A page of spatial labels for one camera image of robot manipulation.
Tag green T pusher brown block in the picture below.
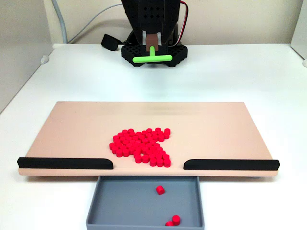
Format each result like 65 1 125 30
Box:
132 33 173 64

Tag red granule pile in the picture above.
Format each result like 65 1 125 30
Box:
109 127 172 168

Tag grey container tray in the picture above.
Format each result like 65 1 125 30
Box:
85 175 205 230

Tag beige flat board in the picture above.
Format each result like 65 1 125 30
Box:
18 101 280 178

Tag red white black servo cable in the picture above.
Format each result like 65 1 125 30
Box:
176 1 189 46

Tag thin grey cable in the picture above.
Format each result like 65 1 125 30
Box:
68 2 125 44

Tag thick grey cable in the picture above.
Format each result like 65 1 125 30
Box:
51 0 69 44

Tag black edge rail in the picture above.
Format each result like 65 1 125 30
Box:
17 157 114 170
183 159 281 171

